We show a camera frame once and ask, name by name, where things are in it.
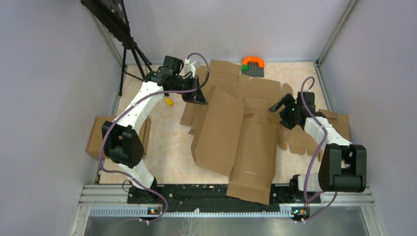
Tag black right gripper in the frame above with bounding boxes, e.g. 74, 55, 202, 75
269, 94, 301, 130

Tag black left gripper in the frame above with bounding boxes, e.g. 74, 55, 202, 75
170, 75, 208, 105

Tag large cardboard box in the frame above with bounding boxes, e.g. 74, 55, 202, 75
191, 87, 279, 205

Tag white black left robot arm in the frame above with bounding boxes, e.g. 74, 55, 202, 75
100, 56, 209, 203

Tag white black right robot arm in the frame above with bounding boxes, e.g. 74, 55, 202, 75
268, 91, 367, 203

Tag folded brown cardboard box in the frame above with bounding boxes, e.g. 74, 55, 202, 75
86, 116, 151, 159

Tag small yellow block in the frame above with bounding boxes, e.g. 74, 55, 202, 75
164, 97, 174, 107

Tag flat cardboard blank underneath left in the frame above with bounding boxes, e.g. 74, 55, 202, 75
180, 60, 292, 142

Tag flat cardboard blank at right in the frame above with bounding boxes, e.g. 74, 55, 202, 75
278, 109, 351, 156

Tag orange green grey toy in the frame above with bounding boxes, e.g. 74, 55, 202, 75
241, 57, 265, 78

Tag black tripod stand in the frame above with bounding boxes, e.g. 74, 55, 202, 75
80, 0, 152, 96

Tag aluminium frame rail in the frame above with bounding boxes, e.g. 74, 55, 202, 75
70, 184, 386, 236

